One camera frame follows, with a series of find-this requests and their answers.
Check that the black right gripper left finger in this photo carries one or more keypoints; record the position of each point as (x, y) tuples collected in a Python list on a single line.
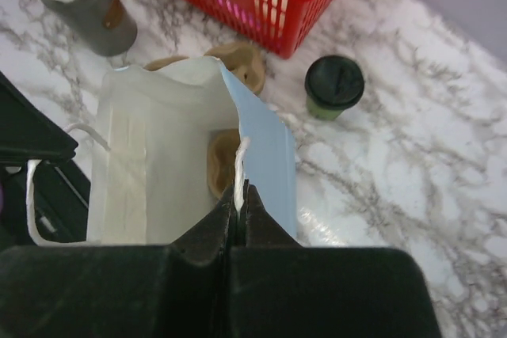
[(175, 290)]

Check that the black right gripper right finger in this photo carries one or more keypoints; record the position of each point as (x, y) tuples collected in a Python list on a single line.
[(278, 288)]

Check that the white paper takeout bag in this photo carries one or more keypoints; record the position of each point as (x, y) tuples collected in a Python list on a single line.
[(150, 168)]

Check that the green paper coffee cup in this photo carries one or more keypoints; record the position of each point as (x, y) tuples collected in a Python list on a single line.
[(320, 111)]

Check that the black plastic cup lid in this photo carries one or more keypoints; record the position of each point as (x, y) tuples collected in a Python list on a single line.
[(334, 82)]

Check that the brown cardboard cup carrier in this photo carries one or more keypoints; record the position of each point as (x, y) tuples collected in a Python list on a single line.
[(242, 59)]

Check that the grey metal straw holder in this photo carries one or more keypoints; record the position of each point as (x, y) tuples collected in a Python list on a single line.
[(105, 26)]

